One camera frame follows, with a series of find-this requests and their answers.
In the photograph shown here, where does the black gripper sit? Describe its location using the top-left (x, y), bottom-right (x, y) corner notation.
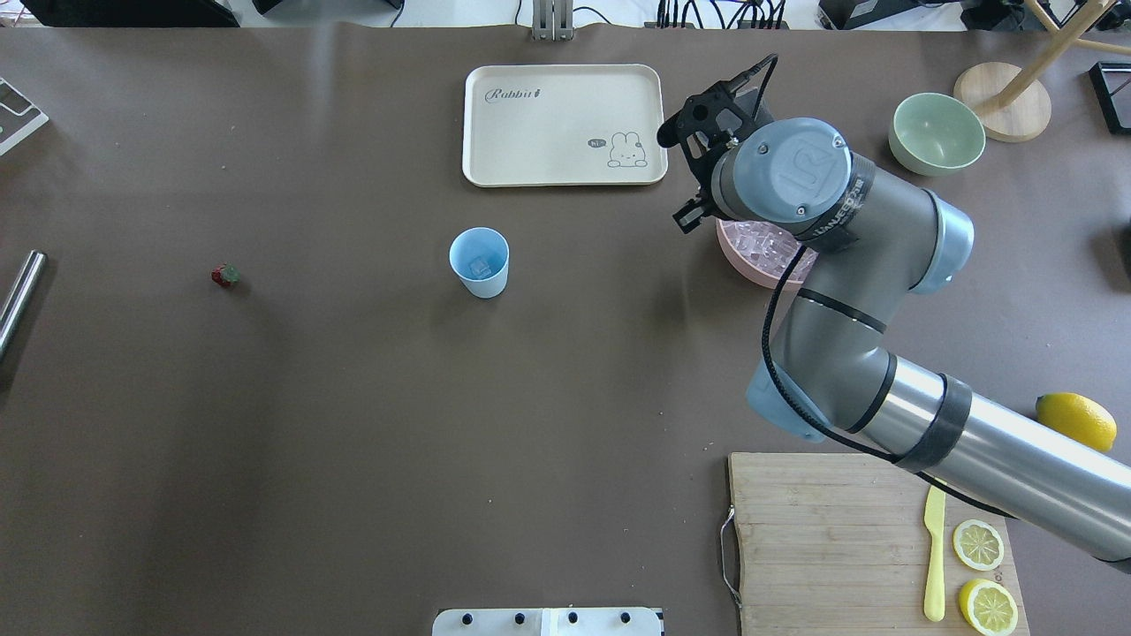
top-left (656, 75), bottom-right (774, 234)

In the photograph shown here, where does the light blue plastic cup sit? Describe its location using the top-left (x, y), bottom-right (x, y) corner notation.
top-left (449, 227), bottom-right (510, 300)

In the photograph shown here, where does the clear ice cube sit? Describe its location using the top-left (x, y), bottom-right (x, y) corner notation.
top-left (467, 256), bottom-right (494, 280)

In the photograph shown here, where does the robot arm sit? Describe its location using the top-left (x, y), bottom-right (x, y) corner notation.
top-left (657, 70), bottom-right (1130, 571)

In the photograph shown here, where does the pink bowl of ice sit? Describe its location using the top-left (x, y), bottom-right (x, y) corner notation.
top-left (715, 220), bottom-right (801, 289)

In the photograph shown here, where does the wooden cup stand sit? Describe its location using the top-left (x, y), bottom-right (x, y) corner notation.
top-left (953, 0), bottom-right (1131, 144)

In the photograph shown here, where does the cream rabbit tray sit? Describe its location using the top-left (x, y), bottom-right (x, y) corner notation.
top-left (463, 65), bottom-right (668, 188)

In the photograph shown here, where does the mint green bowl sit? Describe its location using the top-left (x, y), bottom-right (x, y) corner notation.
top-left (888, 93), bottom-right (986, 177)

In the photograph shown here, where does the black framed tray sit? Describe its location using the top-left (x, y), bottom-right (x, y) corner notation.
top-left (1088, 61), bottom-right (1130, 136)

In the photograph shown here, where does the wooden cutting board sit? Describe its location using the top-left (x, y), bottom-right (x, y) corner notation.
top-left (727, 452), bottom-right (1007, 635)

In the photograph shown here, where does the yellow lemon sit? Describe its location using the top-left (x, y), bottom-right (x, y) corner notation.
top-left (1035, 393), bottom-right (1119, 452)

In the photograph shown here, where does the lemon slice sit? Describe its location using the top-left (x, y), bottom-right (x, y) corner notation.
top-left (951, 519), bottom-right (1005, 571)
top-left (958, 579), bottom-right (1021, 635)

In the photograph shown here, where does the red strawberry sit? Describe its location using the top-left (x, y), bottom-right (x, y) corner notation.
top-left (210, 264), bottom-right (241, 289)

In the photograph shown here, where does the yellow plastic knife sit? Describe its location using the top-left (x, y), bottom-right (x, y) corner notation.
top-left (922, 485), bottom-right (946, 624)

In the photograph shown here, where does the steel muddler black tip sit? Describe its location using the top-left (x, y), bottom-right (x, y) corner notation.
top-left (1, 250), bottom-right (49, 360)

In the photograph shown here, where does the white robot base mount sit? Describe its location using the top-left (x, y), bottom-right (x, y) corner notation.
top-left (431, 605), bottom-right (665, 635)

